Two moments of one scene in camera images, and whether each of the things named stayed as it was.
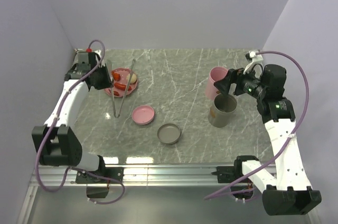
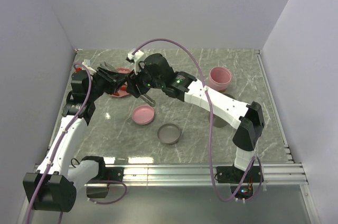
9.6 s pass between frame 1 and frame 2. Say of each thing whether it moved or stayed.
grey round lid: stayed
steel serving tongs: moved
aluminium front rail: stayed
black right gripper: moved
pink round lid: stayed
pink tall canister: stayed
